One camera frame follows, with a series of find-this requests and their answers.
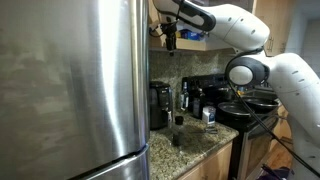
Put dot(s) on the black electric stove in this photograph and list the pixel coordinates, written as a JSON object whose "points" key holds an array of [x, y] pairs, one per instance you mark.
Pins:
{"points": [[253, 142]]}

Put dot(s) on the black scissors on counter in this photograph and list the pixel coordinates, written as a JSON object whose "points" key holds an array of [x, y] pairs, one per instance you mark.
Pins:
{"points": [[211, 130]]}

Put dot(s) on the far black frying pan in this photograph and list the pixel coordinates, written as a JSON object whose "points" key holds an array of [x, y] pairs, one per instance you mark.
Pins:
{"points": [[260, 104]]}

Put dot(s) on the white salt container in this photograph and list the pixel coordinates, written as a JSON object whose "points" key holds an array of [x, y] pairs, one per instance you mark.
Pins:
{"points": [[208, 114]]}

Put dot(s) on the black frying pan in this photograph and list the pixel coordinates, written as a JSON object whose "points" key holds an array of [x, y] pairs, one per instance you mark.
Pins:
{"points": [[260, 104], [232, 111]]}

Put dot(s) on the stainless steel refrigerator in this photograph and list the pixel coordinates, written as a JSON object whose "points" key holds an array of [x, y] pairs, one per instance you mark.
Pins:
{"points": [[74, 90]]}

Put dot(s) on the blue box in cabinet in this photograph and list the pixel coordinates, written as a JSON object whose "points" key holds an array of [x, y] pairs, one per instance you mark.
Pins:
{"points": [[190, 35]]}

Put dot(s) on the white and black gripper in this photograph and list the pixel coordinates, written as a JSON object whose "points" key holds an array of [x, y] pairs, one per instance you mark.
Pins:
{"points": [[169, 30]]}

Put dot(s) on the far upper wooden cabinets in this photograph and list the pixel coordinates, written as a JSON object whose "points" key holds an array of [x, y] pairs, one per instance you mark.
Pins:
{"points": [[277, 15]]}

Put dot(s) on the lower wooden counter cabinet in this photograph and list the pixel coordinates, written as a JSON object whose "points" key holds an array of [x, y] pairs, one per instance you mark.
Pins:
{"points": [[213, 167]]}

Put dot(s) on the near black frying pan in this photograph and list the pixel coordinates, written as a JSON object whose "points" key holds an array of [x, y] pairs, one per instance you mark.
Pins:
{"points": [[232, 111]]}

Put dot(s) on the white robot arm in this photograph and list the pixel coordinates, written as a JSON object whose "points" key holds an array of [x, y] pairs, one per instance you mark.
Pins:
{"points": [[292, 79]]}

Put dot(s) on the wooden cabinets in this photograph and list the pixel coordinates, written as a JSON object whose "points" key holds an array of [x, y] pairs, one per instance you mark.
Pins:
{"points": [[277, 15], [282, 129]]}

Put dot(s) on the clear glass bottle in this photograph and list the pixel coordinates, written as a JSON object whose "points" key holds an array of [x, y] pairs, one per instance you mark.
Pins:
{"points": [[184, 97]]}

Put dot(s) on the dark glass bottle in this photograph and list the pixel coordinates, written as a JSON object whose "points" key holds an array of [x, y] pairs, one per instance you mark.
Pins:
{"points": [[198, 104]]}

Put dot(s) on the far lower wooden cabinets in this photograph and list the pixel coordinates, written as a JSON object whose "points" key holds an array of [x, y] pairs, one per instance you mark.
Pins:
{"points": [[282, 129]]}

